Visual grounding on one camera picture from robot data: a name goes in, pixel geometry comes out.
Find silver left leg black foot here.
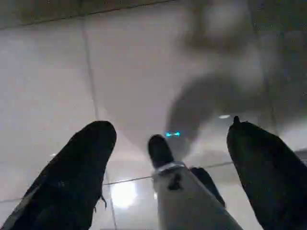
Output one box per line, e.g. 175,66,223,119
148,135,243,230

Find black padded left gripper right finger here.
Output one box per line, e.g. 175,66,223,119
226,116,307,230

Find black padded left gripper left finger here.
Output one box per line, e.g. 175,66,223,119
0,121,117,230

